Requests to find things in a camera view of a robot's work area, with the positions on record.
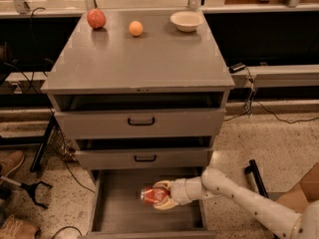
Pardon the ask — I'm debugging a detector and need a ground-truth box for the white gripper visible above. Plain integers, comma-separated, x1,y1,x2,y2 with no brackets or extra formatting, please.
153,176,207,210

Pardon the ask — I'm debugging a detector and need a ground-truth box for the red coke can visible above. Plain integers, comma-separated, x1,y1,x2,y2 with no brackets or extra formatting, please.
141,187,169,205

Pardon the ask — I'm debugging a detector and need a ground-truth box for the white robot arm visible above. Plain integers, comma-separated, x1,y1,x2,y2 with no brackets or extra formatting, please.
154,166,319,239

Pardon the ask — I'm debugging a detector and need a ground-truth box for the grey middle drawer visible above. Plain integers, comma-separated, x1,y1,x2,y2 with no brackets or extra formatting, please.
75,147,212,170

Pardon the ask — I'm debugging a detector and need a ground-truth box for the grey drawer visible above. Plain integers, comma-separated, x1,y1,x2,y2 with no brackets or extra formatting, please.
55,109,225,139
75,147,212,170
79,167,216,239

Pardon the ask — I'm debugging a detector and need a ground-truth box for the grey bottom drawer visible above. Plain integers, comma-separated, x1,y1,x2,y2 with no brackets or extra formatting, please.
79,167,216,239

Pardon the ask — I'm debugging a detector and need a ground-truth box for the grey top drawer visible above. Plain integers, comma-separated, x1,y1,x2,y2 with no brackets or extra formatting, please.
55,109,225,139

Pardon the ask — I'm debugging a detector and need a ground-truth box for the grey drawer cabinet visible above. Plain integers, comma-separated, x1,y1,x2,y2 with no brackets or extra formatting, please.
40,7,236,239

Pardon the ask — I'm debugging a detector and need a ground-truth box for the black metal bar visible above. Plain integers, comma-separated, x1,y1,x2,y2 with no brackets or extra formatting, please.
244,159,268,197

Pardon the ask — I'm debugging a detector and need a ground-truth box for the black table leg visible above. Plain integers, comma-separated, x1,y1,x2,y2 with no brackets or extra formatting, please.
30,117,56,172

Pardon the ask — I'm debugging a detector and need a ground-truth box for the black grabber tool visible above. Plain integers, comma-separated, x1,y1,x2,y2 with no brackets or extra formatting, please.
0,175,53,209

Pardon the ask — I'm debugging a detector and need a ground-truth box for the cardboard box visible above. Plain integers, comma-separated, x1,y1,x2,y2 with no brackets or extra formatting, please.
276,163,319,213

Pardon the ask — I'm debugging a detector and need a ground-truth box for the black power adapter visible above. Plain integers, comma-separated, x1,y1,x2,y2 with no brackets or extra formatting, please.
229,63,245,74

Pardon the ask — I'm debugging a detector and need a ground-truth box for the tan shoe lower left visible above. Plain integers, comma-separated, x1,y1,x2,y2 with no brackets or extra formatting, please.
0,215,40,239

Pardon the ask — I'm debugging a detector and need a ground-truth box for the tan shoe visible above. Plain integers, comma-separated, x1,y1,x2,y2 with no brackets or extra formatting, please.
0,215,40,239
0,150,25,177

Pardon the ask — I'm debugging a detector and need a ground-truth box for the tan shoe upper left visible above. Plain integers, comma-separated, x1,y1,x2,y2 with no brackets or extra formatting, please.
0,150,25,177

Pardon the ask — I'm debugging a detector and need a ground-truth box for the orange fruit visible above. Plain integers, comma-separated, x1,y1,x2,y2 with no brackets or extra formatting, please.
129,21,144,37

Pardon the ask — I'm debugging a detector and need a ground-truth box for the white paper bowl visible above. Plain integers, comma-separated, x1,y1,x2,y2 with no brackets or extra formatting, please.
170,11,203,33

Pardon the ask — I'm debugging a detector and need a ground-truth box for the red apple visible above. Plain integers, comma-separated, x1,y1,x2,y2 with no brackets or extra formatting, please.
87,9,106,29

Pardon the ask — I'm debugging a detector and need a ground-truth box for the black floor cable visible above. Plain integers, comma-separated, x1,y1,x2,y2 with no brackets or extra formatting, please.
49,156,97,239

